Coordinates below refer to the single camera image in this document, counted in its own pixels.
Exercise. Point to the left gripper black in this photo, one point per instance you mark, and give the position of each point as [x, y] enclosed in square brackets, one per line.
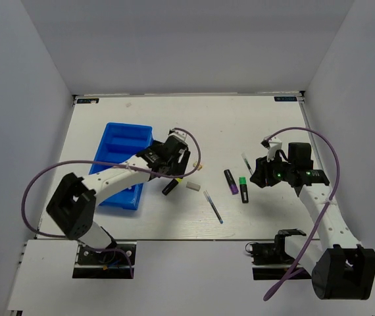
[178, 168]

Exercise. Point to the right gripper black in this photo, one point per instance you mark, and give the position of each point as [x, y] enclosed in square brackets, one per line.
[262, 171]

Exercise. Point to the green cap black highlighter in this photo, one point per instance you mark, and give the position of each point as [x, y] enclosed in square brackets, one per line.
[243, 189]

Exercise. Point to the yellow cap black highlighter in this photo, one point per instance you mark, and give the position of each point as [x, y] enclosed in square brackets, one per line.
[171, 186]

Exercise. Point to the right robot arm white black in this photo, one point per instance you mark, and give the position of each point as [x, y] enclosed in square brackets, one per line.
[339, 266]

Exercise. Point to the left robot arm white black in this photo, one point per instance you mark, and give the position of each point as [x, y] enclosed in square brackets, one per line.
[74, 202]

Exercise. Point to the green ink pen refill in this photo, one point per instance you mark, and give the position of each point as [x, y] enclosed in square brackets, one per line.
[245, 160]

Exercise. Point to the grey white eraser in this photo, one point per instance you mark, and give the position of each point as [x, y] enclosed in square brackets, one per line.
[193, 186]

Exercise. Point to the purple cap black highlighter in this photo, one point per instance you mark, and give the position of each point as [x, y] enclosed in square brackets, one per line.
[231, 182]

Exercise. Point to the blue ink pen refill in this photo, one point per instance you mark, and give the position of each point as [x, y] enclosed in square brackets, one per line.
[213, 206]

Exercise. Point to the blue plastic compartment tray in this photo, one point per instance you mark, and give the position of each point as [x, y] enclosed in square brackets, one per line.
[118, 143]

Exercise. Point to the right table corner label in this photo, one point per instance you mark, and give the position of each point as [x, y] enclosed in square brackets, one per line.
[285, 98]

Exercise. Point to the table corner label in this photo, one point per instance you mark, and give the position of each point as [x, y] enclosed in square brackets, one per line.
[87, 100]
[285, 98]

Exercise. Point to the left table corner label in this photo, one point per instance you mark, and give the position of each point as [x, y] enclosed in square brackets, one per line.
[87, 100]

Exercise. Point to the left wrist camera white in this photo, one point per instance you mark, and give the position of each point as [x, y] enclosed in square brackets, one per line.
[178, 134]

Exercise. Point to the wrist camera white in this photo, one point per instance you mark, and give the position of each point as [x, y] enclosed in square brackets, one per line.
[273, 145]
[178, 134]

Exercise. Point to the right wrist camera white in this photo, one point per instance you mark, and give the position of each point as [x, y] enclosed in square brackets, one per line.
[273, 145]

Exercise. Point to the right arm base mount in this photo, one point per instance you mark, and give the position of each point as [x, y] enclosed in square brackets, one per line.
[267, 263]

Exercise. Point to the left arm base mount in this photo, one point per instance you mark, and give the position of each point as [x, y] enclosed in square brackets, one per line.
[110, 265]

